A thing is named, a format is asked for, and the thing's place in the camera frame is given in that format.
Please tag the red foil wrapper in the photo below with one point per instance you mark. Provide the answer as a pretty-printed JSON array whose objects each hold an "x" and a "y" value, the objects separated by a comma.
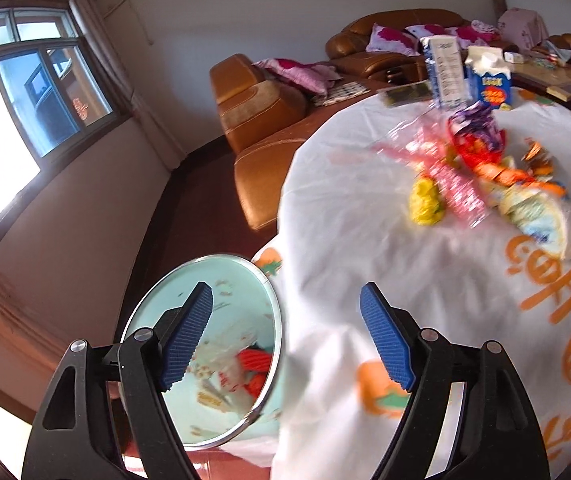
[{"x": 480, "y": 147}]

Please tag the purple snack wrapper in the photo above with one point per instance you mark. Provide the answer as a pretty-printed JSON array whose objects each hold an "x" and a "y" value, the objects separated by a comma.
[{"x": 475, "y": 120}]

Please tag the clear red print plastic bag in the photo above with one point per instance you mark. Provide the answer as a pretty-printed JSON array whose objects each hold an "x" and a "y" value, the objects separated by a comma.
[{"x": 455, "y": 185}]

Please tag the pink garment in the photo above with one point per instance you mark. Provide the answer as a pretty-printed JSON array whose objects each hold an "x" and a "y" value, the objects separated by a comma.
[{"x": 523, "y": 27}]

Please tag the dark snack packet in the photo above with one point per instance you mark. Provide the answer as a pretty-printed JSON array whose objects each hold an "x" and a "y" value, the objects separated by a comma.
[{"x": 405, "y": 94}]

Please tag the small colourful items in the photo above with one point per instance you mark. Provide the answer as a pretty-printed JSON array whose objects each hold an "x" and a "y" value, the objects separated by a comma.
[{"x": 550, "y": 62}]

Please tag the blue gable top carton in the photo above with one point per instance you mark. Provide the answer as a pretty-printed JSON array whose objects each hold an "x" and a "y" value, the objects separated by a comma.
[{"x": 490, "y": 80}]

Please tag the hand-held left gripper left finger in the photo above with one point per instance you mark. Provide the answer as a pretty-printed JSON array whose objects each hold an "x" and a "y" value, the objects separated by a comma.
[{"x": 185, "y": 335}]

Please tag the white orange print tablecloth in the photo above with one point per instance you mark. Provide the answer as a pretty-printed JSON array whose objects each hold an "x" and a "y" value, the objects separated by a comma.
[{"x": 365, "y": 220}]

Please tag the tied beige curtain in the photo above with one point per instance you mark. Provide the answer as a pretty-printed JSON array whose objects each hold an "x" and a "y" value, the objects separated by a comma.
[{"x": 5, "y": 310}]

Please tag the yellow plastic bag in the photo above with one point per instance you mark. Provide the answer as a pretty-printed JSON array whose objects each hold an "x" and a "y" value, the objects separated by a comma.
[{"x": 426, "y": 202}]

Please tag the brown leather chaise sofa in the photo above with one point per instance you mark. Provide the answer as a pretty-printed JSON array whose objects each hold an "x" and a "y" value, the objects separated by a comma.
[{"x": 265, "y": 170}]

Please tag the small white box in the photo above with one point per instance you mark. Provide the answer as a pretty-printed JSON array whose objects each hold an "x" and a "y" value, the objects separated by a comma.
[{"x": 515, "y": 58}]

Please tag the pink floral cloth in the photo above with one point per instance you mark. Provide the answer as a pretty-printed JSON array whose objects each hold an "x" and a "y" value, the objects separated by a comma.
[{"x": 485, "y": 27}]

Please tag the orange snack wrapper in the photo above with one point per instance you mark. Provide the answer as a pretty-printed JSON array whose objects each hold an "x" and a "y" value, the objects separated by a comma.
[{"x": 510, "y": 175}]

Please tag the checkered cloth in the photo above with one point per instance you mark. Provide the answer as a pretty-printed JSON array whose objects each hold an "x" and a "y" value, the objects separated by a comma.
[{"x": 348, "y": 93}]

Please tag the tall white blue carton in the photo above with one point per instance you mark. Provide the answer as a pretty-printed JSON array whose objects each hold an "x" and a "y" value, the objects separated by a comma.
[{"x": 445, "y": 72}]

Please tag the white crumpled wrapper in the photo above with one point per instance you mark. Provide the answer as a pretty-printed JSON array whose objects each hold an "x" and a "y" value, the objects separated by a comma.
[{"x": 540, "y": 220}]

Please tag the red plastic wrapper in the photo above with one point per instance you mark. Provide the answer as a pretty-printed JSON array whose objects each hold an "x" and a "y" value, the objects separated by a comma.
[{"x": 255, "y": 362}]

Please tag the sliding glass window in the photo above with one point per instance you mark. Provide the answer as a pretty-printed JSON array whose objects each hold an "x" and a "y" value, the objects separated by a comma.
[{"x": 40, "y": 85}]

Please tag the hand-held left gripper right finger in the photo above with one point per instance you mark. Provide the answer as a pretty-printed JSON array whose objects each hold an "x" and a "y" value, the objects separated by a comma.
[{"x": 385, "y": 340}]

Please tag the dark wooden coffee table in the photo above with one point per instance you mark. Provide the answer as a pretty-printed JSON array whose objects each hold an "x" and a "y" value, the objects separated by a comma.
[{"x": 545, "y": 80}]

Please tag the brown leather armchair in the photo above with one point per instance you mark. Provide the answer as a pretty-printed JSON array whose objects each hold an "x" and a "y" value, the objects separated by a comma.
[{"x": 563, "y": 42}]

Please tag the light green cartoon print bin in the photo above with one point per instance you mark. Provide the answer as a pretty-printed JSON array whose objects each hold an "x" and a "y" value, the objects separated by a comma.
[{"x": 235, "y": 277}]

